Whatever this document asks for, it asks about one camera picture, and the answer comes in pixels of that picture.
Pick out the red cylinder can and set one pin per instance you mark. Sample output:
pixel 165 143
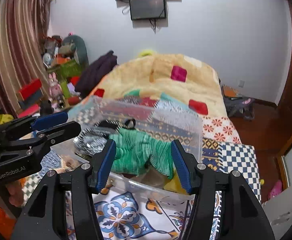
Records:
pixel 74 100

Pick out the black pouch with chain pattern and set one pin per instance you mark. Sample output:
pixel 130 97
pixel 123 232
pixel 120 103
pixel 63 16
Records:
pixel 117 125

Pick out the green storage box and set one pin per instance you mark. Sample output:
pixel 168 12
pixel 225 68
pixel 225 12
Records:
pixel 65 70

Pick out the red box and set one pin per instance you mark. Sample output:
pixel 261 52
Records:
pixel 26 91

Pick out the small black monitor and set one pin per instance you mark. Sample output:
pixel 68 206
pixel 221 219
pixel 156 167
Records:
pixel 147 9

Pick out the green knitted cloth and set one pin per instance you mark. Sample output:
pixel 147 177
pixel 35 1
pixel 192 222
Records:
pixel 136 151

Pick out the clear plastic storage box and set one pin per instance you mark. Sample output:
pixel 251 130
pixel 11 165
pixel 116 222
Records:
pixel 162 120

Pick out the person's left hand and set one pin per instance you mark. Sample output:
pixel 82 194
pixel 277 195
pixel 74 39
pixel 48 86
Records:
pixel 16 193

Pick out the dark purple clothing pile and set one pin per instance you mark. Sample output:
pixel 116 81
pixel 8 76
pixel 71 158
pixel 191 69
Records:
pixel 94 73

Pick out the grey green plush toy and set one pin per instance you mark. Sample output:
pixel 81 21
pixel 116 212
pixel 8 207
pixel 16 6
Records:
pixel 74 45

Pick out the grey knitted cloth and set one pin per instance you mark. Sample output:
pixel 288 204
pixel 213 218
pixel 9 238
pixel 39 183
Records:
pixel 91 141

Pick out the yellow plush blanket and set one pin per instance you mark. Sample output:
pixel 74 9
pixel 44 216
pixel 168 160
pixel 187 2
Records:
pixel 179 77

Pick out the pink rabbit figurine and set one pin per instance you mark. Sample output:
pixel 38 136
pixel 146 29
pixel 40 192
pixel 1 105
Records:
pixel 54 87

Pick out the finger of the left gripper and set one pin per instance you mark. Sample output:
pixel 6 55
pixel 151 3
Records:
pixel 55 135
pixel 51 119

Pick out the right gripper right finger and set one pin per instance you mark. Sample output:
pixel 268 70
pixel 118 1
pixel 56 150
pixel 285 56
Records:
pixel 242 214

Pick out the patterned patchwork bedsheet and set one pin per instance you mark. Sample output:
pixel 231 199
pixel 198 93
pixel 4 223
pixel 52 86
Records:
pixel 126 215

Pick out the striped brown curtain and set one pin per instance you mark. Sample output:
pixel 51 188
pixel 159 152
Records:
pixel 23 29

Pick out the dark bag on floor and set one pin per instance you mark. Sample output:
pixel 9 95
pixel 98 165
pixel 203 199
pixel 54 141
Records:
pixel 241 107

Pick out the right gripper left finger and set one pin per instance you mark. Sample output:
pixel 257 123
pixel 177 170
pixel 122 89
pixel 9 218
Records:
pixel 44 215

